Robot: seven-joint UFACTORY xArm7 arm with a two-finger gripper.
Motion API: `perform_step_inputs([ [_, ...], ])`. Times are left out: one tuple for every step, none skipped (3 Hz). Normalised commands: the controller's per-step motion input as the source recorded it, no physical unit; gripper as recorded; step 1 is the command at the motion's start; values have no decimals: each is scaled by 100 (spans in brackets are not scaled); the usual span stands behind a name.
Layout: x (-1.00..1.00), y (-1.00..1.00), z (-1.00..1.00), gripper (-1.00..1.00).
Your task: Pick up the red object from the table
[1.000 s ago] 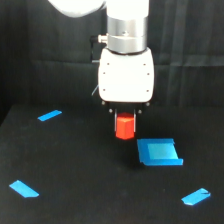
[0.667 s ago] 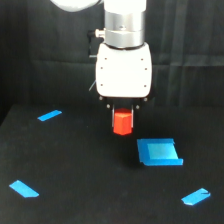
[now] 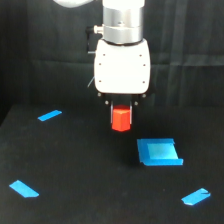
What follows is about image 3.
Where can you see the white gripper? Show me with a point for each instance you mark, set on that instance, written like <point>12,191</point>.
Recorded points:
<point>122,74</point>

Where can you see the red hexagonal block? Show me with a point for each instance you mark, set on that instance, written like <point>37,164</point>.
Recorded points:
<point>121,115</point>

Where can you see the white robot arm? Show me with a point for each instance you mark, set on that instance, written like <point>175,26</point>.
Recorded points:
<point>122,23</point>

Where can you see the blue tape square marker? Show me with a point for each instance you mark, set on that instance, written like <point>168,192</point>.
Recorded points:
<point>158,152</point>

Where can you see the blue tape strip far left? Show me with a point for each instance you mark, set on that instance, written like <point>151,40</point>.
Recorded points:
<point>49,115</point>

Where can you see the blue tape strip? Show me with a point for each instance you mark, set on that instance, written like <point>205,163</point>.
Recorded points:
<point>49,115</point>
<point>196,197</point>
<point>23,189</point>

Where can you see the black backdrop curtain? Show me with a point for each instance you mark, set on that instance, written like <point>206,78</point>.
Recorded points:
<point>44,59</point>

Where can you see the blue tape strip near right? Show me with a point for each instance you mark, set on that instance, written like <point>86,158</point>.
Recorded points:
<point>196,197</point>

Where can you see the blue tape strip near left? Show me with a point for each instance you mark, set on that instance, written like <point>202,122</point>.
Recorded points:
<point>23,189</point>

